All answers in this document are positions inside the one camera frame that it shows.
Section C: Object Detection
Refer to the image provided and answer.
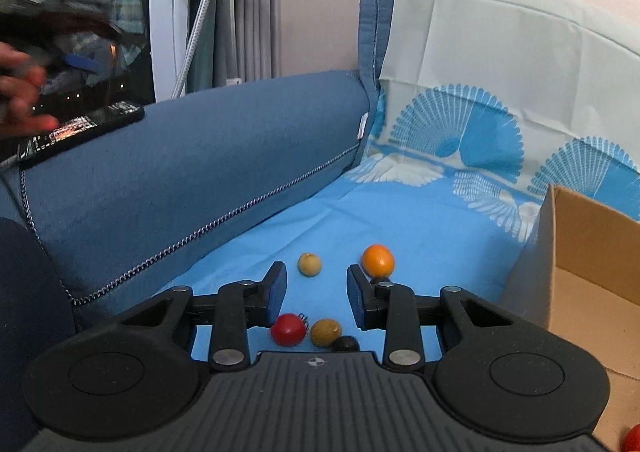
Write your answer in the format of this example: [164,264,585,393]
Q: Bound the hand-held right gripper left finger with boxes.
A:
[120,262,289,373]

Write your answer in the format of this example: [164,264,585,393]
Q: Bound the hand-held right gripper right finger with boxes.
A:
[347,264,506,372]

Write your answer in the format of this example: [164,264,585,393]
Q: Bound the small orange citrus fruit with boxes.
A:
[361,244,396,279]

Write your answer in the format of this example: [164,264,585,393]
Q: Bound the brown cardboard box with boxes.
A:
[500,184,640,452]

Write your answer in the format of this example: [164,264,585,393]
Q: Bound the person's left hand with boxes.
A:
[0,42,58,139]

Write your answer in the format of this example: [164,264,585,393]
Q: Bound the red cherry tomato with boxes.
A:
[270,313,308,348]
[620,423,640,452]

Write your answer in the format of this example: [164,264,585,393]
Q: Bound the olive green round fruit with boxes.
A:
[309,318,344,348]

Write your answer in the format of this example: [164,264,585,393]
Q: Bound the blue fan print cloth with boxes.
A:
[190,0,640,368]

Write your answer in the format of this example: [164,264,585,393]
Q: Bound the black remote control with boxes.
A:
[17,102,146,170]

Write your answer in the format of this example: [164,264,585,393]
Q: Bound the braided metal hose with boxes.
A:
[170,0,221,100]

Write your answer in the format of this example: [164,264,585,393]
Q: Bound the white window frame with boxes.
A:
[145,0,203,103]

